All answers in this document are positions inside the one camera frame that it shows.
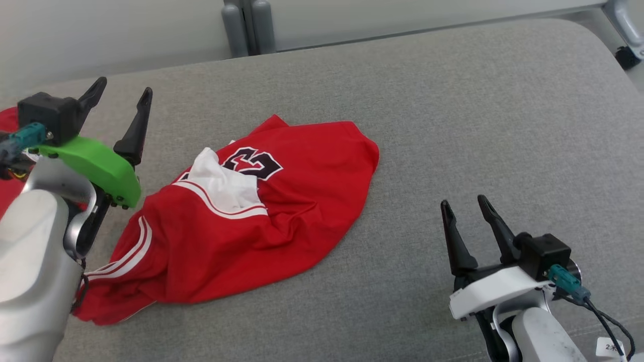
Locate left camera cable teal connector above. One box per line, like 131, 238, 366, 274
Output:
0, 122, 48, 161

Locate grey double partition post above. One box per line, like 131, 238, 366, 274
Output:
222, 0, 276, 58

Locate red Bulls 23 jersey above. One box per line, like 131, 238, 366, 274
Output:
73, 115, 380, 326

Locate red shorts with white stripe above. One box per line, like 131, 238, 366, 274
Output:
0, 107, 31, 217

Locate white paper cable tag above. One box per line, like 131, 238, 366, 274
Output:
595, 337, 628, 359

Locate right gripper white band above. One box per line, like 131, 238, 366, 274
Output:
440, 195, 554, 321

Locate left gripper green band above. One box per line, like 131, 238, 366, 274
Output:
36, 77, 153, 210

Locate camera cable teal connector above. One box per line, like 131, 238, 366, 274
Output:
547, 265, 637, 361
0, 122, 48, 161

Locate black caster wheel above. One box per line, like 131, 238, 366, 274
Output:
615, 46, 641, 71

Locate right camera cable teal connector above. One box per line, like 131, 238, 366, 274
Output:
547, 265, 637, 361

